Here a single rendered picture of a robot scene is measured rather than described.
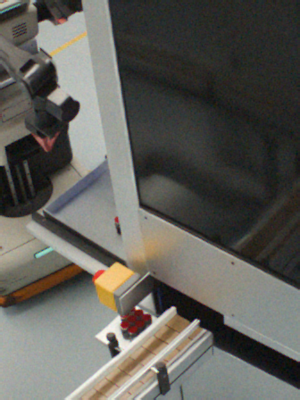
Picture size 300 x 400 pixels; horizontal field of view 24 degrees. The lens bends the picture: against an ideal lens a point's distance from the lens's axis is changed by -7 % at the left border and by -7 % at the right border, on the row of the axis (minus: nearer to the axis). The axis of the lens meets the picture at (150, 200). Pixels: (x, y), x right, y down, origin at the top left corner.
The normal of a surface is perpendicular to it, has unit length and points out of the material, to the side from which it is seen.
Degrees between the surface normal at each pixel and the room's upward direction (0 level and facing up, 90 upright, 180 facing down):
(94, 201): 0
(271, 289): 90
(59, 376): 0
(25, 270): 90
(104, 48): 90
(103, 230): 0
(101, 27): 90
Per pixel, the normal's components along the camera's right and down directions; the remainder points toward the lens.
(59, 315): -0.11, -0.74
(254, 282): -0.66, 0.55
